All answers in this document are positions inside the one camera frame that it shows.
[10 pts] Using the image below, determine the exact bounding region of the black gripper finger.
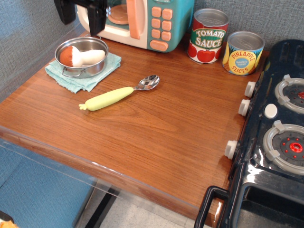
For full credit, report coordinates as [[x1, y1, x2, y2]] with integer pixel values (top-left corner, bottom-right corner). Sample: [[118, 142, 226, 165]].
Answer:
[[54, 0, 76, 25], [87, 0, 107, 36]]

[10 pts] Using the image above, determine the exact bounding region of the plush brown white mushroom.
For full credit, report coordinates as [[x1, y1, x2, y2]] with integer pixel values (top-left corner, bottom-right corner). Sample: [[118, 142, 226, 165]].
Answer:
[[59, 46, 106, 67]]

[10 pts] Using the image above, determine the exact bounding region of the small stainless steel pan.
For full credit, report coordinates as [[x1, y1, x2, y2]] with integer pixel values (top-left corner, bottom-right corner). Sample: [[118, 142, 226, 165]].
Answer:
[[55, 37, 109, 78]]

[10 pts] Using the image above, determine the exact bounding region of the teal folded cloth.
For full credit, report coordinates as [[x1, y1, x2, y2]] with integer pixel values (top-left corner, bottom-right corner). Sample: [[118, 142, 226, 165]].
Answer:
[[45, 52, 122, 94]]

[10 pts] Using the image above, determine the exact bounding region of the teal toy microwave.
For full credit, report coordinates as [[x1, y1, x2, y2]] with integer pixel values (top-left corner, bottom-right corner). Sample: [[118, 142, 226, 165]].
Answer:
[[76, 0, 195, 53]]

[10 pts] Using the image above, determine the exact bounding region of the tomato sauce can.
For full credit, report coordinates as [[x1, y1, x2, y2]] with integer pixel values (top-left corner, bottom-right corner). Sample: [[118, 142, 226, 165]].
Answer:
[[188, 8, 229, 64]]

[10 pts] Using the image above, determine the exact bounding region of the pineapple slices can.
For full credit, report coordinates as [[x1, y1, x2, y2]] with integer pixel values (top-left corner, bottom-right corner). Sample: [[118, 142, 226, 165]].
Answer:
[[222, 31, 265, 76]]

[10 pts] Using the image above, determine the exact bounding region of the orange object at corner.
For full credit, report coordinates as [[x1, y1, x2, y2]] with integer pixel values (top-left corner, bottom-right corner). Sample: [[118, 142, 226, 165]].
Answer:
[[0, 211, 19, 228]]

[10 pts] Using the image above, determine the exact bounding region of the black toy stove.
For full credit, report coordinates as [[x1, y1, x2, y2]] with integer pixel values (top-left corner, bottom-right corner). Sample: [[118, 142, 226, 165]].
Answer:
[[195, 39, 304, 228]]

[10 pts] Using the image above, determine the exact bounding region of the spoon with yellow-green handle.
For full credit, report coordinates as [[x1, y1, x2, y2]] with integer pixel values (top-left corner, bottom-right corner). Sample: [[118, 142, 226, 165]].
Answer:
[[79, 75, 160, 111]]

